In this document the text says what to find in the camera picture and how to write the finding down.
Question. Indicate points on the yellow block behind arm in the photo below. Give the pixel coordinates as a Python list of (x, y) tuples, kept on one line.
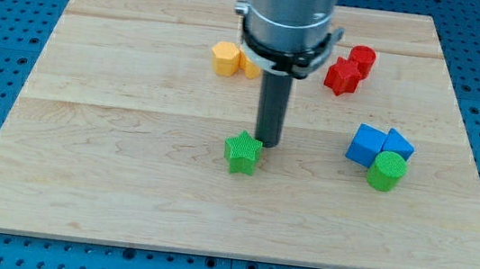
[(249, 68)]

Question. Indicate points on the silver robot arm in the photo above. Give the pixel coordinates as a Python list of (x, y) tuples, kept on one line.
[(287, 25)]

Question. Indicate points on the green star block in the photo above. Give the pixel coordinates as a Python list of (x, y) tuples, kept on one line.
[(242, 152)]

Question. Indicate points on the red star block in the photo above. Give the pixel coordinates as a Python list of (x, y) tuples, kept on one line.
[(343, 76)]

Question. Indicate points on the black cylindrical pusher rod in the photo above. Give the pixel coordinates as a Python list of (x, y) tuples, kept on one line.
[(273, 101)]

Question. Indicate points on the yellow hexagon block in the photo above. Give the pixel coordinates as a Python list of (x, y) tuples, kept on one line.
[(225, 58)]

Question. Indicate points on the wooden board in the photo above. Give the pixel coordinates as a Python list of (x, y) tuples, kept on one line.
[(117, 139)]

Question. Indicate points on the blue cube block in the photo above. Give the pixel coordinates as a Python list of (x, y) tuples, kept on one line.
[(366, 144)]

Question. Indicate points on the red cylinder block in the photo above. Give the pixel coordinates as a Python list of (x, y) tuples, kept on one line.
[(365, 57)]

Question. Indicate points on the green cylinder block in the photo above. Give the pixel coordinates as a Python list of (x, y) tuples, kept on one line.
[(386, 171)]

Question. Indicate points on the blue triangle block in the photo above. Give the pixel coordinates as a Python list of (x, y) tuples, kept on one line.
[(397, 143)]

